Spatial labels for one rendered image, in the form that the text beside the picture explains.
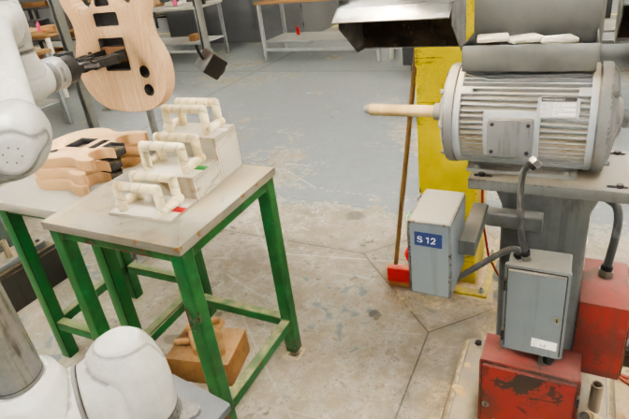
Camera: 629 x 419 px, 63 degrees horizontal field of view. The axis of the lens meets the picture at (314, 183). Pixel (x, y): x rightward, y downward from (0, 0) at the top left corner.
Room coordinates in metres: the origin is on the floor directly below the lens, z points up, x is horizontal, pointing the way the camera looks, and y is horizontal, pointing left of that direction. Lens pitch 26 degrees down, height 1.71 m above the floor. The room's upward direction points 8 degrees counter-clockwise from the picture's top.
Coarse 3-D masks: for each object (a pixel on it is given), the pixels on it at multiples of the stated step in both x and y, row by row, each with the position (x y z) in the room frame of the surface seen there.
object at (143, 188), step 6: (114, 186) 1.56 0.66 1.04; (120, 186) 1.55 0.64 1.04; (126, 186) 1.53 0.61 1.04; (132, 186) 1.52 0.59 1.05; (138, 186) 1.52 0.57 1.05; (144, 186) 1.51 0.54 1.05; (150, 186) 1.50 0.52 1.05; (156, 186) 1.49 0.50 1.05; (138, 192) 1.52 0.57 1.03; (144, 192) 1.50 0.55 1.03; (150, 192) 1.49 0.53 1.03
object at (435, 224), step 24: (432, 192) 1.08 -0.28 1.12; (456, 192) 1.07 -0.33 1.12; (432, 216) 0.97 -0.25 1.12; (456, 216) 0.97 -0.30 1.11; (408, 240) 0.97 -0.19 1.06; (432, 240) 0.94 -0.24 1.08; (456, 240) 0.97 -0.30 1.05; (408, 264) 0.98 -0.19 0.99; (432, 264) 0.94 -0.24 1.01; (456, 264) 0.97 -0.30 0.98; (480, 264) 1.03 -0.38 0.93; (432, 288) 0.94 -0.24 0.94
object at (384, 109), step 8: (376, 104) 1.37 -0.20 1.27; (384, 104) 1.36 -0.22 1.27; (392, 104) 1.35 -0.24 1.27; (376, 112) 1.35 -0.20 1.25; (384, 112) 1.34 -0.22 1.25; (392, 112) 1.33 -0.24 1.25; (400, 112) 1.32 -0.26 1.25; (408, 112) 1.31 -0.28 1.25; (416, 112) 1.30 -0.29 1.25; (424, 112) 1.29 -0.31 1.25
